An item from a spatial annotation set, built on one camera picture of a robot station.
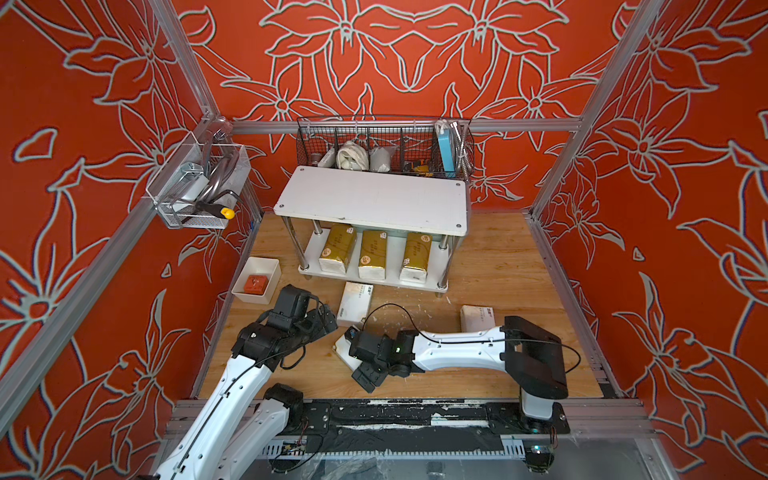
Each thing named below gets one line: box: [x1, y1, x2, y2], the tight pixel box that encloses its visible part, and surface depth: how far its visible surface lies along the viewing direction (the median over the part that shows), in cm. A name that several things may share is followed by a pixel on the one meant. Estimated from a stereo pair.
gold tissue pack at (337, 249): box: [319, 223, 357, 274], surface depth 95 cm
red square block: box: [244, 275, 269, 295], surface depth 94 cm
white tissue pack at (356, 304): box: [337, 281, 373, 326], surface depth 92 cm
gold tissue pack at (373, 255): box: [358, 230, 388, 280], surface depth 94 cm
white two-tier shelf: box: [274, 166, 468, 296], surface depth 79 cm
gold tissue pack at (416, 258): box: [399, 232, 432, 284], surface depth 92 cm
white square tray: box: [231, 256, 281, 305], surface depth 95 cm
